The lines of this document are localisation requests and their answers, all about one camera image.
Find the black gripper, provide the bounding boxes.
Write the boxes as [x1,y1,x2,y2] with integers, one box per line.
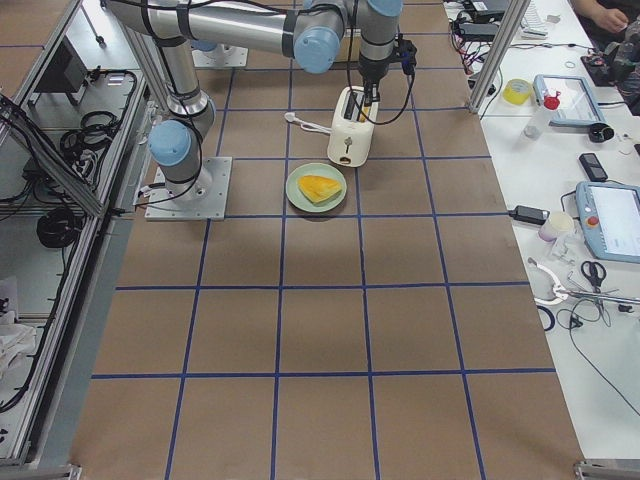
[358,52,388,106]

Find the white toaster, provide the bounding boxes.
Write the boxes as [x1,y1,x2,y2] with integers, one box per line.
[327,86,375,168]

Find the bread slice in toaster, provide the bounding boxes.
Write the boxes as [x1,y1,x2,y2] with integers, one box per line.
[358,103,377,123]

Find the bread slice on plate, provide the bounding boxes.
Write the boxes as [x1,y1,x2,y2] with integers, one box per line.
[297,175,342,204]

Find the green plate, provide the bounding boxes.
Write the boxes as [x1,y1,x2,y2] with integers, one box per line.
[286,163,347,213]

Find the yellow tape roll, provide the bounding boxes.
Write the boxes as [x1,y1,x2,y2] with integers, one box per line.
[502,78,533,106]

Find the clear bottle red cap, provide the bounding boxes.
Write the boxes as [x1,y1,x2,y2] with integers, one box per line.
[523,91,561,140]

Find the black power adapter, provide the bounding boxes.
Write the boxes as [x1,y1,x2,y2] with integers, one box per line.
[508,205,550,225]

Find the blue teach pendant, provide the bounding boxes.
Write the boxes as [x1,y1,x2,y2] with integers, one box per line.
[575,181,640,264]
[533,74,605,127]

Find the white paper cup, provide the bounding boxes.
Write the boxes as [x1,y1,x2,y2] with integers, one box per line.
[538,211,575,242]

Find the black scissors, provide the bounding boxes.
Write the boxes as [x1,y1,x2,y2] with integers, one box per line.
[580,260,607,293]

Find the white toaster power cord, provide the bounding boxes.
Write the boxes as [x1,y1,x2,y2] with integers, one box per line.
[283,110,334,135]

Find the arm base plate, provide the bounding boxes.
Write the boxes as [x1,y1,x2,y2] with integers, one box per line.
[144,157,232,221]
[191,41,248,70]

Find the aluminium frame post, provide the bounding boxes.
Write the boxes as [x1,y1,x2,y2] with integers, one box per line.
[467,0,530,113]

